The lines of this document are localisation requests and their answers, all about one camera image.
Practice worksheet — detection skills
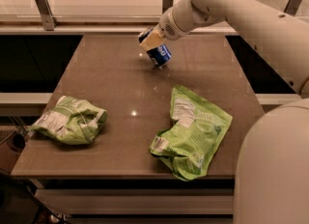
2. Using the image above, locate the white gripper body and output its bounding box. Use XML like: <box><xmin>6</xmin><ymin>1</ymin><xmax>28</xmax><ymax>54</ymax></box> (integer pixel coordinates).
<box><xmin>158</xmin><ymin>7</ymin><xmax>190</xmax><ymax>41</ymax></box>

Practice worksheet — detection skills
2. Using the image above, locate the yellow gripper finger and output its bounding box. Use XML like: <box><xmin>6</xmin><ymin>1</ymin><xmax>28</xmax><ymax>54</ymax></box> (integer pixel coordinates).
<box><xmin>138</xmin><ymin>29</ymin><xmax>165</xmax><ymax>51</ymax></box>

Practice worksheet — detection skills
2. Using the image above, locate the blue pepsi can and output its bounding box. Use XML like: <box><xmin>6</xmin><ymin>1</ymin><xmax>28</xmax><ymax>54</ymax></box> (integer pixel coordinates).
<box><xmin>138</xmin><ymin>28</ymin><xmax>171</xmax><ymax>67</ymax></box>

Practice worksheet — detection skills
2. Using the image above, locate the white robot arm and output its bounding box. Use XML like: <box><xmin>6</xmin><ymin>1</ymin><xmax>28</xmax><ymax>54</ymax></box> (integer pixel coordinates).
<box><xmin>141</xmin><ymin>0</ymin><xmax>309</xmax><ymax>224</ymax></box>

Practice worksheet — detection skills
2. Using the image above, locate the flat green chip bag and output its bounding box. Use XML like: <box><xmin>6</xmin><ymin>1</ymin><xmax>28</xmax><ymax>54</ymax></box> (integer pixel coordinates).
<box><xmin>149</xmin><ymin>85</ymin><xmax>233</xmax><ymax>182</ymax></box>

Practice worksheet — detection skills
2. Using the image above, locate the crumpled green chip bag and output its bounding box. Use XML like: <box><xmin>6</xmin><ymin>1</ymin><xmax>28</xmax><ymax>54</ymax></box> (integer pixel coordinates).
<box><xmin>29</xmin><ymin>96</ymin><xmax>108</xmax><ymax>145</ymax></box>

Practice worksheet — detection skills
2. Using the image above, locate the grey drawer under table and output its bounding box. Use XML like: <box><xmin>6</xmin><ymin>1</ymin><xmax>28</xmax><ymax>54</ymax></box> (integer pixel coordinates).
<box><xmin>35</xmin><ymin>189</ymin><xmax>233</xmax><ymax>215</ymax></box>

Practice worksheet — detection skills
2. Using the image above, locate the left metal railing bracket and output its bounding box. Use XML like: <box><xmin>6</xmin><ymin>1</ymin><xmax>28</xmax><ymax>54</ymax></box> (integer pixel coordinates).
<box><xmin>35</xmin><ymin>0</ymin><xmax>57</xmax><ymax>31</ymax></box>

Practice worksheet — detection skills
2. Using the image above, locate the right metal railing bracket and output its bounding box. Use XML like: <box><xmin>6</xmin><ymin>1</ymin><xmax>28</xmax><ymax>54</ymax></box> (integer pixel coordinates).
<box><xmin>284</xmin><ymin>0</ymin><xmax>302</xmax><ymax>16</ymax></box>

